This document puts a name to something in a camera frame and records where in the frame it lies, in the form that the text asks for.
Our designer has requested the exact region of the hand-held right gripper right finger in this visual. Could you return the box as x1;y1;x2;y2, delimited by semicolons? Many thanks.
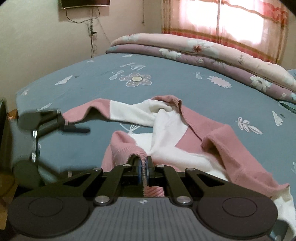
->
146;156;226;206

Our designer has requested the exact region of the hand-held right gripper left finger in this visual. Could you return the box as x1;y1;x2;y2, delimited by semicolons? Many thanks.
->
61;157;143;206

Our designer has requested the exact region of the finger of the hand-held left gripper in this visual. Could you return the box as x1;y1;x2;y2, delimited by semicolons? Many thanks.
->
35;108;91;137
36;160;70;180

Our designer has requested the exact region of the pink and white knit sweater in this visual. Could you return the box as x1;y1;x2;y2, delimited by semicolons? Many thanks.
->
62;95;296;229

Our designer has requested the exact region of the teal floral bed sheet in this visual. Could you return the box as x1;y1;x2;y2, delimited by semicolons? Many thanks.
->
15;53;296;241

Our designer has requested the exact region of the white power strip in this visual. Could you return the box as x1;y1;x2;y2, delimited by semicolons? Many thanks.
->
87;22;97;37

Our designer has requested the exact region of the folded pink purple floral quilt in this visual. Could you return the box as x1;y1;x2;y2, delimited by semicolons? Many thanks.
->
106;33;296;103

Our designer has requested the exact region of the pink striped curtain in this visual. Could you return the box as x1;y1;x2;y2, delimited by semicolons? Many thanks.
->
161;0;289;65

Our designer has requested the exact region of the black television cable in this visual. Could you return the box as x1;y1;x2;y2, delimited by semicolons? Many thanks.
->
66;7;107;58

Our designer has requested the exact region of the wall television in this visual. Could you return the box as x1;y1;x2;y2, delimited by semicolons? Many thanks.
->
60;0;110;9

